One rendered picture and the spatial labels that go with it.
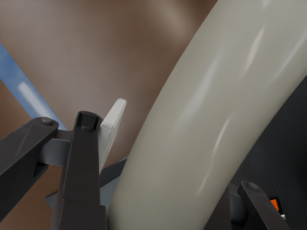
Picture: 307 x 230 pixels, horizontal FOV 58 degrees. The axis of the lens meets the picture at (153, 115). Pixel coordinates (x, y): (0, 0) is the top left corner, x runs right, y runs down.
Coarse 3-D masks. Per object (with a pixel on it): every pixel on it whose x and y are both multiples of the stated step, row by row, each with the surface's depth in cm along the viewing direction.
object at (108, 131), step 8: (120, 104) 19; (112, 112) 17; (120, 112) 18; (104, 120) 15; (112, 120) 16; (120, 120) 19; (104, 128) 14; (112, 128) 15; (104, 136) 14; (112, 136) 16; (104, 144) 15; (112, 144) 20; (104, 152) 15; (104, 160) 15
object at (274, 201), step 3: (276, 198) 111; (273, 201) 110; (276, 201) 111; (279, 201) 111; (273, 204) 111; (276, 204) 111; (279, 204) 111; (276, 207) 111; (279, 207) 111; (279, 210) 111; (282, 213) 112; (282, 216) 110; (285, 219) 110
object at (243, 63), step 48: (240, 0) 6; (288, 0) 6; (192, 48) 7; (240, 48) 6; (288, 48) 6; (192, 96) 7; (240, 96) 6; (288, 96) 7; (144, 144) 7; (192, 144) 7; (240, 144) 7; (144, 192) 7; (192, 192) 7
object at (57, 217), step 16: (80, 112) 14; (80, 128) 14; (96, 128) 14; (80, 144) 12; (96, 144) 13; (80, 160) 11; (96, 160) 11; (64, 176) 10; (80, 176) 10; (96, 176) 10; (64, 192) 9; (80, 192) 9; (96, 192) 9; (64, 208) 7; (80, 208) 7; (96, 208) 8; (64, 224) 7; (80, 224) 7; (96, 224) 7
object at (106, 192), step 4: (112, 180) 115; (116, 180) 111; (108, 184) 114; (112, 184) 110; (100, 188) 116; (104, 188) 112; (108, 188) 108; (112, 188) 105; (100, 192) 111; (104, 192) 107; (108, 192) 104; (112, 192) 101; (100, 196) 106; (104, 196) 103; (108, 196) 99; (100, 200) 101; (104, 200) 98; (108, 200) 95; (104, 204) 94; (108, 204) 92
